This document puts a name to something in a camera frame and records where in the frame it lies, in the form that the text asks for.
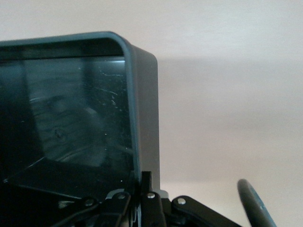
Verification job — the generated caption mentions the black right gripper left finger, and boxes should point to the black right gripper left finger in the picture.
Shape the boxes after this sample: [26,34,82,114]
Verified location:
[54,170,139,227]

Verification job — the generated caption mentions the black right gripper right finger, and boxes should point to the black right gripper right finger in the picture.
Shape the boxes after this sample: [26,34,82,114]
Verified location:
[139,170,242,227]

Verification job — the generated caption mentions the black plastic box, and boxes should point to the black plastic box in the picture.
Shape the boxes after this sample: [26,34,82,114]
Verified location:
[0,31,169,209]

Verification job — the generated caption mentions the brown table cloth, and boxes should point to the brown table cloth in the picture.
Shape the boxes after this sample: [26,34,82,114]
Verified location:
[0,0,303,227]

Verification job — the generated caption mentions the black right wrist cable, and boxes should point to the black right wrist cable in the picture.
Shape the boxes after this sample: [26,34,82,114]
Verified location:
[237,179,278,227]

